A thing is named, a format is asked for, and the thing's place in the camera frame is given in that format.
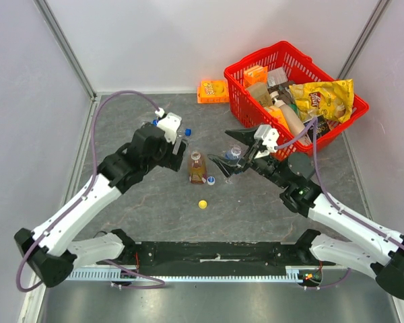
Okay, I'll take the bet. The blue Pocari Sweat bottle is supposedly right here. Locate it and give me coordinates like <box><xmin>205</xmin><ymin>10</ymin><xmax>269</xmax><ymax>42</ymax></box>
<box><xmin>225</xmin><ymin>145</ymin><xmax>242</xmax><ymax>160</ymax></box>

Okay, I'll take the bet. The white blue bottle cap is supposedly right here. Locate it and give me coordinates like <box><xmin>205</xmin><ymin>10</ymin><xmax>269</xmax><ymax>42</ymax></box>
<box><xmin>207</xmin><ymin>176</ymin><xmax>215</xmax><ymax>186</ymax></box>

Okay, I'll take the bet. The brown tea bottle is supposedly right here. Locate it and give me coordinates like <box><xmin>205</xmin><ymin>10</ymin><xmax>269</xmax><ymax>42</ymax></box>
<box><xmin>188</xmin><ymin>150</ymin><xmax>207</xmax><ymax>184</ymax></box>

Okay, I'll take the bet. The clear plastic bottle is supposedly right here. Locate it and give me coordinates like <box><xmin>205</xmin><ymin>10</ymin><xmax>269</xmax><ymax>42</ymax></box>
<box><xmin>141</xmin><ymin>118</ymin><xmax>187</xmax><ymax>141</ymax></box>

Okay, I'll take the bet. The yellow tea bottle cap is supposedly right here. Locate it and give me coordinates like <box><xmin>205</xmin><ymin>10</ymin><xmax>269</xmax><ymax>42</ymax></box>
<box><xmin>198</xmin><ymin>200</ymin><xmax>207</xmax><ymax>209</ymax></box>

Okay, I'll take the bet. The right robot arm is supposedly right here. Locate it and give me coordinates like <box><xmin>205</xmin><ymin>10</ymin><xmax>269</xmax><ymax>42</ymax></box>
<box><xmin>208</xmin><ymin>124</ymin><xmax>404</xmax><ymax>300</ymax></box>

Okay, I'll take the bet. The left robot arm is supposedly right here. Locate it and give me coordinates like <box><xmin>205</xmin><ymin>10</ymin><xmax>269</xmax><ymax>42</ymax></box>
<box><xmin>14</xmin><ymin>119</ymin><xmax>187</xmax><ymax>287</ymax></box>

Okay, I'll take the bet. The beige bottle in basket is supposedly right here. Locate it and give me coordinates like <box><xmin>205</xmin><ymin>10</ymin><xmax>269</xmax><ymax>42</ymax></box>
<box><xmin>270</xmin><ymin>91</ymin><xmax>305</xmax><ymax>137</ymax></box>

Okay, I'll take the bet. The red plastic shopping basket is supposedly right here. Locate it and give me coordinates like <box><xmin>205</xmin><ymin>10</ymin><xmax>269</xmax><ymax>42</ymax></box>
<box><xmin>224</xmin><ymin>41</ymin><xmax>370</xmax><ymax>161</ymax></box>

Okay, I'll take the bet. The orange snack box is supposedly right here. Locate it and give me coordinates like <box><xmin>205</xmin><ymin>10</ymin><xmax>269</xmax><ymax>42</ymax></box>
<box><xmin>197</xmin><ymin>80</ymin><xmax>230</xmax><ymax>104</ymax></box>

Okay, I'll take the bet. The orange box in basket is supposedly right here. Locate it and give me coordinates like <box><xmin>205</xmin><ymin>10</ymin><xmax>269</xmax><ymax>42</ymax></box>
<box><xmin>243</xmin><ymin>65</ymin><xmax>268</xmax><ymax>88</ymax></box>

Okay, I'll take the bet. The clear plastic packet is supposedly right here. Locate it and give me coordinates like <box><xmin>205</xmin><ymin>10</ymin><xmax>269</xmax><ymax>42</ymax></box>
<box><xmin>267</xmin><ymin>67</ymin><xmax>288</xmax><ymax>87</ymax></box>

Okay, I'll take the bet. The black snack packet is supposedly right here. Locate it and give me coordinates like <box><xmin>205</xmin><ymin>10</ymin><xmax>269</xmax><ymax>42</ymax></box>
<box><xmin>316</xmin><ymin>115</ymin><xmax>333</xmax><ymax>139</ymax></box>

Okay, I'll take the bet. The yellow Lays chips bag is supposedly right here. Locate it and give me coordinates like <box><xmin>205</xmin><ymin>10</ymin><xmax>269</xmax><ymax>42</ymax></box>
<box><xmin>289</xmin><ymin>79</ymin><xmax>354</xmax><ymax>123</ymax></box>

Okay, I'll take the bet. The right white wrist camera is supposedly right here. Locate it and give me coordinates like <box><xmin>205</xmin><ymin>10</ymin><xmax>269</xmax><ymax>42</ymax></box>
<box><xmin>254</xmin><ymin>124</ymin><xmax>279</xmax><ymax>153</ymax></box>

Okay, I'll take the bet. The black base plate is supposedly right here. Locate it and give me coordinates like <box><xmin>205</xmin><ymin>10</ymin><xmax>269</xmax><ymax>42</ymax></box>
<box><xmin>117</xmin><ymin>242</ymin><xmax>319</xmax><ymax>276</ymax></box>

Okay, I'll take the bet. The white cable duct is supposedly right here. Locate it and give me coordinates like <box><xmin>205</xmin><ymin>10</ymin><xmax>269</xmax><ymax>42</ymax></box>
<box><xmin>66</xmin><ymin>266</ymin><xmax>304</xmax><ymax>284</ymax></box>

